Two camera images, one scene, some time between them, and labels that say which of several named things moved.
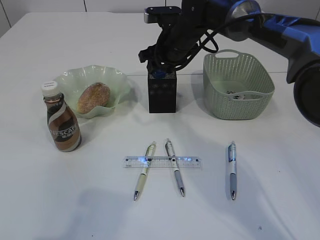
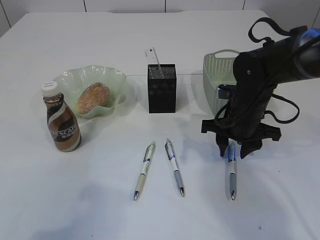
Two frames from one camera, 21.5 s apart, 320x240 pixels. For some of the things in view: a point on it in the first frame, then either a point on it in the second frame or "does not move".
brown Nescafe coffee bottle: x=64 y=127 does not move
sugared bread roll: x=96 y=94 does not move
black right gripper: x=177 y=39 -> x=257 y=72
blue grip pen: x=232 y=154 does not move
